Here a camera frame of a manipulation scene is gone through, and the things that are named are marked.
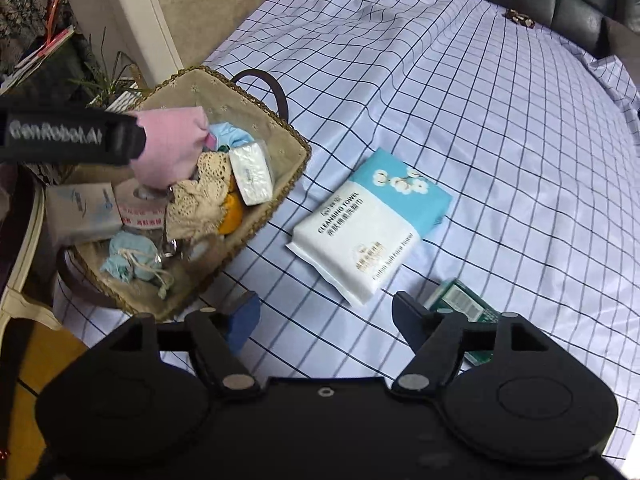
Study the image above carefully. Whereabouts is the checked bedsheet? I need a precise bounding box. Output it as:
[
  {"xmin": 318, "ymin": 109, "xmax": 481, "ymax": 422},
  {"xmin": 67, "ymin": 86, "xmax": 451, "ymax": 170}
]
[{"xmin": 52, "ymin": 0, "xmax": 640, "ymax": 466}]

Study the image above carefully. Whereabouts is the green pack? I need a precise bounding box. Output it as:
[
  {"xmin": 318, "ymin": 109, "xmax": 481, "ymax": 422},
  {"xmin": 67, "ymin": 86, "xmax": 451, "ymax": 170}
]
[{"xmin": 425, "ymin": 277, "xmax": 501, "ymax": 365}]

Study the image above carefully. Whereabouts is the red and lace fabric ornament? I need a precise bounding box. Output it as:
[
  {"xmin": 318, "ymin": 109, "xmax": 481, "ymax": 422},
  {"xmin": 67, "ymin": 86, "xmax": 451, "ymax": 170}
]
[{"xmin": 165, "ymin": 152, "xmax": 236, "ymax": 242}]

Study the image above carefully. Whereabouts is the green potted plant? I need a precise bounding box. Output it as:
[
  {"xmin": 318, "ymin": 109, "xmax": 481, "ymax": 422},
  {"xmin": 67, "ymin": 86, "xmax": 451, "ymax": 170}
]
[{"xmin": 70, "ymin": 30, "xmax": 151, "ymax": 106}]

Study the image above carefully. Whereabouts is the cream wooden furniture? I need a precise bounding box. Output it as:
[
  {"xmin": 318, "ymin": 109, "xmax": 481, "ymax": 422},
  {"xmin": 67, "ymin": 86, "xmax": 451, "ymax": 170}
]
[{"xmin": 0, "ymin": 170, "xmax": 56, "ymax": 321}]

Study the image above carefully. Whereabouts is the woven basket with beige lining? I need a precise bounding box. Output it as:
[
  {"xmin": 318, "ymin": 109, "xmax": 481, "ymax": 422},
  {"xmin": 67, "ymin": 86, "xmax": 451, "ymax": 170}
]
[{"xmin": 60, "ymin": 65, "xmax": 312, "ymax": 322}]

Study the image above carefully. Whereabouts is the pink cloth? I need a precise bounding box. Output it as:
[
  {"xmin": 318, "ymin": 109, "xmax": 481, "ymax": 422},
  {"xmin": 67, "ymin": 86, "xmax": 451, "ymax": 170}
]
[{"xmin": 131, "ymin": 106, "xmax": 211, "ymax": 193}]

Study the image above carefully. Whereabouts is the light blue drawstring pouch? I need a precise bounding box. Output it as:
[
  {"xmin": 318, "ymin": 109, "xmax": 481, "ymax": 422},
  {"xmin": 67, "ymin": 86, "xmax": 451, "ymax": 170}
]
[{"xmin": 101, "ymin": 230, "xmax": 173, "ymax": 301}]

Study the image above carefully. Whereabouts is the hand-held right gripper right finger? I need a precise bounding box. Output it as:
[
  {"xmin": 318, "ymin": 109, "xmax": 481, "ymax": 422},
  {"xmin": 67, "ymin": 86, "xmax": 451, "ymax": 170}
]
[{"xmin": 391, "ymin": 290, "xmax": 553, "ymax": 392}]

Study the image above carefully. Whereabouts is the yellow and navy scarf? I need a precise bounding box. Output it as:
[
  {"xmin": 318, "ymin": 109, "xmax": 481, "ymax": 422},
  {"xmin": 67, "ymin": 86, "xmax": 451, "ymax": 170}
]
[{"xmin": 217, "ymin": 190, "xmax": 246, "ymax": 236}]

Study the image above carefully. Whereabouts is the blue face mask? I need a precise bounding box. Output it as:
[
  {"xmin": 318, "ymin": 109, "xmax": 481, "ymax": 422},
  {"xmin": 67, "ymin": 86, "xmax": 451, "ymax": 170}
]
[{"xmin": 206, "ymin": 122, "xmax": 251, "ymax": 153}]

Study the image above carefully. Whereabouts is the white and blue face towel pack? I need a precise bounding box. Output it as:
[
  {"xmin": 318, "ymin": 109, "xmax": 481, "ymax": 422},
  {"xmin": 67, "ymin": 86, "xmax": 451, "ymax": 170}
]
[{"xmin": 286, "ymin": 147, "xmax": 453, "ymax": 307}]

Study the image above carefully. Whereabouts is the white tape roll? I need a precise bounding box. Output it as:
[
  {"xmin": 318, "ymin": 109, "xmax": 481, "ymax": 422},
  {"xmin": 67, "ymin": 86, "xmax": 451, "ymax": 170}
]
[{"xmin": 114, "ymin": 180, "xmax": 171, "ymax": 231}]

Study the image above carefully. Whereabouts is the grey pillow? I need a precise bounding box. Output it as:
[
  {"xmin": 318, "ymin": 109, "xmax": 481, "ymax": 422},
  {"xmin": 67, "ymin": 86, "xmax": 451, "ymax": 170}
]
[{"xmin": 602, "ymin": 17, "xmax": 640, "ymax": 61}]

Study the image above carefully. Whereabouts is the small white tissue pack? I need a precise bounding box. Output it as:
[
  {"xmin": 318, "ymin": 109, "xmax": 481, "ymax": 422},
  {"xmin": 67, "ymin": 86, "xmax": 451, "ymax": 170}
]
[{"xmin": 229, "ymin": 141, "xmax": 274, "ymax": 206}]

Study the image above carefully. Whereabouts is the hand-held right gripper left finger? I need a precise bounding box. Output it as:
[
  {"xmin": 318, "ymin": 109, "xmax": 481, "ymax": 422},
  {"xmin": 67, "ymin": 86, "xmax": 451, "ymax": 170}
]
[{"xmin": 107, "ymin": 291, "xmax": 262, "ymax": 391}]

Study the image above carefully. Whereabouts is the small brown hair clip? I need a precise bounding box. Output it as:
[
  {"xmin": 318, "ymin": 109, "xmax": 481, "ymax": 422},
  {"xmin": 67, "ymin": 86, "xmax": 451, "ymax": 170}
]
[{"xmin": 502, "ymin": 8, "xmax": 536, "ymax": 27}]

